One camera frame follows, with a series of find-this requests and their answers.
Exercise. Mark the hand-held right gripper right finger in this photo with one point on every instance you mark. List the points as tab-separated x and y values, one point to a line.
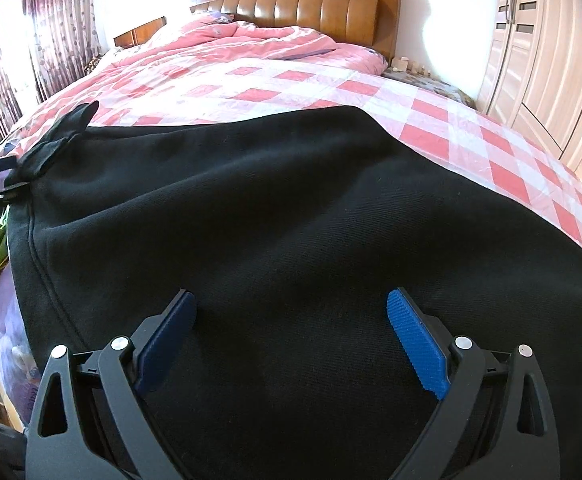
416	342

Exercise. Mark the wooden padded headboard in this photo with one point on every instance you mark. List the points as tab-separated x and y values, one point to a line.
316	10

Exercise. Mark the small wooden ornaments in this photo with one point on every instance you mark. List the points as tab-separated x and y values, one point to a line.
406	64

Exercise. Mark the floral mattress cover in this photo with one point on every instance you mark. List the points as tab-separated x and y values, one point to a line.
436	85

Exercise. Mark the light wooden wardrobe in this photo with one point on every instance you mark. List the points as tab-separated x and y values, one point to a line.
546	60

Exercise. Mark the black pants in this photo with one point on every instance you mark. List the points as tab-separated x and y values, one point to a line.
281	220

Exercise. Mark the wooden nightstand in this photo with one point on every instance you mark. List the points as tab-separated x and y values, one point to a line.
138	31

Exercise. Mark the pink checked quilt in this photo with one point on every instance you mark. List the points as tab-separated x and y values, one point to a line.
291	85

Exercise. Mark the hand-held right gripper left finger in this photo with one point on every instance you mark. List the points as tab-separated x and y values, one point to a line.
163	345

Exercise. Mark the purple bed sheet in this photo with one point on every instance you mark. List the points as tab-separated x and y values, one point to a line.
6	340

